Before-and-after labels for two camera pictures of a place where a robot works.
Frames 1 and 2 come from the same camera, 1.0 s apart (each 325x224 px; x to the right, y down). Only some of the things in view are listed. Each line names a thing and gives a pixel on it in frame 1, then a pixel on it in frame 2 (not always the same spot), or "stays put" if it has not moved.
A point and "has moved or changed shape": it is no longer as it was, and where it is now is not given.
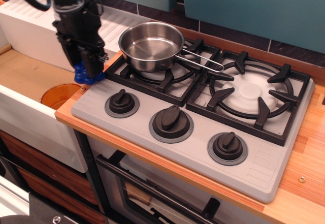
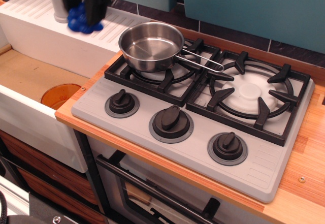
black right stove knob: (228, 149) stays put
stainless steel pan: (153, 46) stays put
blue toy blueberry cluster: (81, 74) has moved or changed shape
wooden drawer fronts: (80, 210) stays put
